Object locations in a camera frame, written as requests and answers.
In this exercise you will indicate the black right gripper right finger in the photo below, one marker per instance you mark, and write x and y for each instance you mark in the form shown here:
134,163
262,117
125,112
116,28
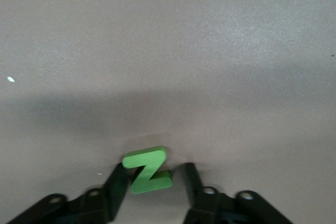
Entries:
199,200

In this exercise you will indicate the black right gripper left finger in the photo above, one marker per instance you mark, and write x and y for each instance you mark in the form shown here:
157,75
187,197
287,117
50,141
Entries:
115,190

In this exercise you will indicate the green letter N block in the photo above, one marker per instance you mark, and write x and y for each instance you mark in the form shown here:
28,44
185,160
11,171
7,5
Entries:
147,174

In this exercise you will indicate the brown table mat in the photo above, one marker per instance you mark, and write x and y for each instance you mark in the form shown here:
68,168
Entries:
168,51

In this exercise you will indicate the tiny white speck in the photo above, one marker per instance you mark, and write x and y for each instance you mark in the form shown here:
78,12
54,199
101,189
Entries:
10,79

